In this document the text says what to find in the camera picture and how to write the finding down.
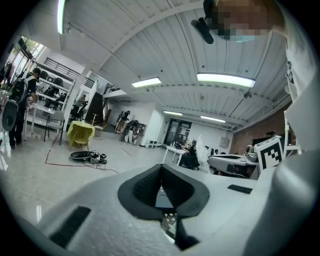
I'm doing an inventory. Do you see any person's face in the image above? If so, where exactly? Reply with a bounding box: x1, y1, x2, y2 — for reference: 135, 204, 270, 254
212, 0, 285, 42

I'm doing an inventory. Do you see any wooden cabinet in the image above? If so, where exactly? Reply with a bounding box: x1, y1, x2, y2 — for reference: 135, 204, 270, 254
136, 123, 146, 145

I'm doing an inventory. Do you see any yellow cloth covered table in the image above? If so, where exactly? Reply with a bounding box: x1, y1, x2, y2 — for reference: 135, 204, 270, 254
66, 120, 96, 152

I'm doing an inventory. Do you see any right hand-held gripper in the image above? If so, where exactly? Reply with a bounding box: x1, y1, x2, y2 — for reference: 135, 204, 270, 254
207, 136, 285, 180

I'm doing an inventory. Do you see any dark glass door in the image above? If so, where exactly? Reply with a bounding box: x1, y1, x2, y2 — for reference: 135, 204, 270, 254
164, 118, 193, 147

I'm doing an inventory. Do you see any white metal shelving unit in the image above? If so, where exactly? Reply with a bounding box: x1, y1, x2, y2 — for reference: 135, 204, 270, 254
24, 58, 76, 126

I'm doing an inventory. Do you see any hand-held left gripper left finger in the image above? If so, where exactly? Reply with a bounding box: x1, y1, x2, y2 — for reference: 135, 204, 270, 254
117, 163, 164, 221

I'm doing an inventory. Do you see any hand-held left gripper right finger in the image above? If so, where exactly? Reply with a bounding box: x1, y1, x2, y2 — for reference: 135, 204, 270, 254
160, 164, 210, 218

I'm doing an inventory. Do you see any black oval floor tray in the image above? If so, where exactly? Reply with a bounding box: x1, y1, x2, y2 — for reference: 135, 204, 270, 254
69, 150, 91, 162

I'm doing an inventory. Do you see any white table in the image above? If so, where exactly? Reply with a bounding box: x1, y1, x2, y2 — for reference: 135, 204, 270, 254
163, 146, 187, 166

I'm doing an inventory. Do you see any grey chair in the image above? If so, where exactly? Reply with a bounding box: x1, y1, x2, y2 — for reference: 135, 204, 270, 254
44, 110, 66, 146

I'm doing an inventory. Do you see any black head-worn camera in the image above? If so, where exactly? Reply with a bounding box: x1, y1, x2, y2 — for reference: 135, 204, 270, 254
191, 0, 218, 45

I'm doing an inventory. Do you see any black mezzanine railing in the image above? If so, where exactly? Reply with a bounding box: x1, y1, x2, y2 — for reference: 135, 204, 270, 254
44, 57, 84, 79

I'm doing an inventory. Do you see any light blue face mask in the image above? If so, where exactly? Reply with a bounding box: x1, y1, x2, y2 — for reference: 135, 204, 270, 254
234, 34, 256, 43

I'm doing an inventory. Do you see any person's white shirt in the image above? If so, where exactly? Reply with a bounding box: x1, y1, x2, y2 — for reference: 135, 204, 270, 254
271, 0, 320, 152

